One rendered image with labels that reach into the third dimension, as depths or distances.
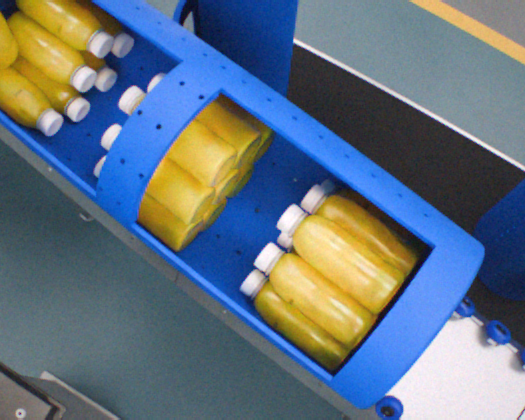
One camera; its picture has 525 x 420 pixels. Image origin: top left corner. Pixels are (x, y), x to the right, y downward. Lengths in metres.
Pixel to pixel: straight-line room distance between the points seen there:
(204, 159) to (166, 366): 1.19
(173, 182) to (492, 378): 0.60
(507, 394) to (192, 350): 1.10
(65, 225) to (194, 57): 1.30
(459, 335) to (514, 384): 0.13
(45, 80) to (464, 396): 0.86
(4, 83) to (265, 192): 0.46
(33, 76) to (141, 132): 0.35
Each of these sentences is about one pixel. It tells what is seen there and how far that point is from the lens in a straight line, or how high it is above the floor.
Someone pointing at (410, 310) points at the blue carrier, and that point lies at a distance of 0.87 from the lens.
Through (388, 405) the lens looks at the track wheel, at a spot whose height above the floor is 0.98.
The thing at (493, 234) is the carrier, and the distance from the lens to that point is 1.88.
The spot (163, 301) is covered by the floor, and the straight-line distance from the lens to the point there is 2.11.
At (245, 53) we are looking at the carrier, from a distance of 1.53.
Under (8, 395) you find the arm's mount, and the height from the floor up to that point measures 1.10.
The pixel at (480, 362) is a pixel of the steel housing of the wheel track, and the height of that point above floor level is 0.93.
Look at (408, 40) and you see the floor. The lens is 2.44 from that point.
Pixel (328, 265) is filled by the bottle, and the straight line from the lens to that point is 0.94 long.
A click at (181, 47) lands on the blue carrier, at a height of 1.21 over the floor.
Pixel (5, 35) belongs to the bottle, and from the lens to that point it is 1.11.
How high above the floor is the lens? 2.07
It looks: 74 degrees down
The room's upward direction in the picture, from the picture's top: 6 degrees clockwise
